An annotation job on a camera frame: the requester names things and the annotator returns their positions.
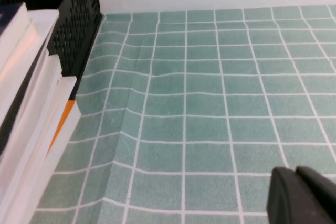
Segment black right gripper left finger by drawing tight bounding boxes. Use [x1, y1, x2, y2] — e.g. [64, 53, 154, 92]
[266, 166, 332, 224]

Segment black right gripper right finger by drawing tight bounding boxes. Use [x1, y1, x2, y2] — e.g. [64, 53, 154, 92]
[296, 165, 336, 224]

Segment white cover book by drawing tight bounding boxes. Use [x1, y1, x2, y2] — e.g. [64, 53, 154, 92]
[0, 50, 65, 210]

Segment black perforated plastic book holder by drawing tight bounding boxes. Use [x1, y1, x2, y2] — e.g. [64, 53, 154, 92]
[0, 0, 103, 101]

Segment black orange robotics book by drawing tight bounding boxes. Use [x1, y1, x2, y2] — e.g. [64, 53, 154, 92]
[0, 2, 60, 156]

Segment green checked tablecloth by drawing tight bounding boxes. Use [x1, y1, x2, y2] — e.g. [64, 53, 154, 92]
[27, 5, 336, 224]

